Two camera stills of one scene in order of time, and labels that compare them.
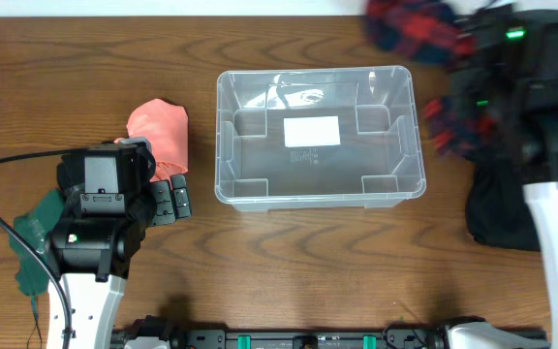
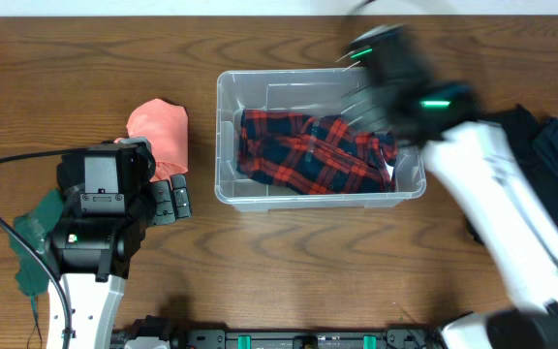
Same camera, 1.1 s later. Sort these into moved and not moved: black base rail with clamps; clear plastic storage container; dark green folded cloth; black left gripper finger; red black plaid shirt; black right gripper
Moved: black right gripper; red black plaid shirt
Not moved: black base rail with clamps; black left gripper finger; dark green folded cloth; clear plastic storage container
